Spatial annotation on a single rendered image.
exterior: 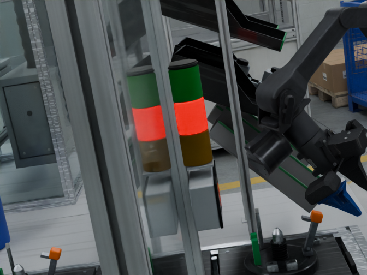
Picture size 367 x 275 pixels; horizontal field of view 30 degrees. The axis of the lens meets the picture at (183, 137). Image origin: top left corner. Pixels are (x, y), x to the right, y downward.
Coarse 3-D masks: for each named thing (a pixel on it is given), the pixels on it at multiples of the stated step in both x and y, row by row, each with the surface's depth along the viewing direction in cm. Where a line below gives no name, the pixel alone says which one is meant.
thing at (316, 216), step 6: (312, 210) 128; (306, 216) 128; (312, 216) 127; (318, 216) 127; (312, 222) 127; (318, 222) 127; (312, 228) 128; (312, 234) 128; (306, 240) 129; (312, 240) 128; (306, 246) 128
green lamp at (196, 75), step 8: (168, 72) 100; (176, 72) 100; (184, 72) 99; (192, 72) 100; (176, 80) 100; (184, 80) 100; (192, 80) 100; (200, 80) 102; (176, 88) 100; (184, 88) 100; (192, 88) 100; (200, 88) 102; (176, 96) 101; (184, 96) 100; (192, 96) 100; (200, 96) 102
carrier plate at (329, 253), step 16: (288, 240) 142; (304, 240) 140; (320, 240) 139; (224, 256) 139; (240, 256) 138; (320, 256) 132; (336, 256) 131; (224, 272) 132; (240, 272) 131; (320, 272) 126; (336, 272) 125
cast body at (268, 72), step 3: (267, 69) 166; (270, 69) 167; (273, 69) 164; (276, 69) 164; (264, 72) 164; (267, 72) 163; (270, 72) 164; (273, 72) 164; (264, 75) 164; (267, 75) 164; (264, 78) 164; (252, 81) 167; (261, 81) 164; (255, 84) 167; (258, 84) 165
